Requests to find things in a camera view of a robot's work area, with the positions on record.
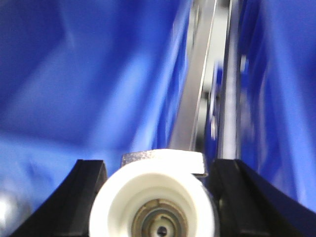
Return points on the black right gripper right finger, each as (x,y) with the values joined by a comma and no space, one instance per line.
(249,206)

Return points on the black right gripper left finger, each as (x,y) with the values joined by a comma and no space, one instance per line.
(66,212)

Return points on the blue shelf box left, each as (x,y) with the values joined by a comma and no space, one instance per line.
(85,79)

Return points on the blue shelf box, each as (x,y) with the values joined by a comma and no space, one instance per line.
(277,41)
(85,79)

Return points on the blue shelf box right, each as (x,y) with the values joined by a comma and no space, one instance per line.
(277,41)

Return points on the stainless steel shelf rail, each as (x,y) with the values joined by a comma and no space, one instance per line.
(222,109)

